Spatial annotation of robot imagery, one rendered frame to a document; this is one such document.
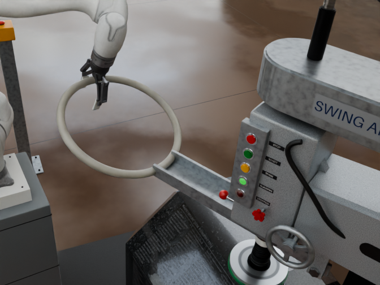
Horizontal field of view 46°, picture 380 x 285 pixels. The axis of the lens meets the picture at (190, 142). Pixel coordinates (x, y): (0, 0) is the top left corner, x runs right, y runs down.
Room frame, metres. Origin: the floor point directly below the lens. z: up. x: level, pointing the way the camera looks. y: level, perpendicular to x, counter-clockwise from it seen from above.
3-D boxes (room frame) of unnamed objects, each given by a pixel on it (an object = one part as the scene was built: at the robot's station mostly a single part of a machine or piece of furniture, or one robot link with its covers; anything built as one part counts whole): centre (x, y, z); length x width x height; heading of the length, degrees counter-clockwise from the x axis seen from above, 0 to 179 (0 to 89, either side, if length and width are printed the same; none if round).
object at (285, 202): (1.02, -0.36, 1.32); 0.36 x 0.22 x 0.45; 58
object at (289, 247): (0.89, -0.33, 1.20); 0.15 x 0.10 x 0.15; 58
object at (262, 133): (1.00, -0.17, 1.38); 0.08 x 0.03 x 0.28; 58
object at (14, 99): (2.41, 1.15, 0.54); 0.20 x 0.20 x 1.09; 28
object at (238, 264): (1.06, -0.29, 0.88); 0.21 x 0.21 x 0.01
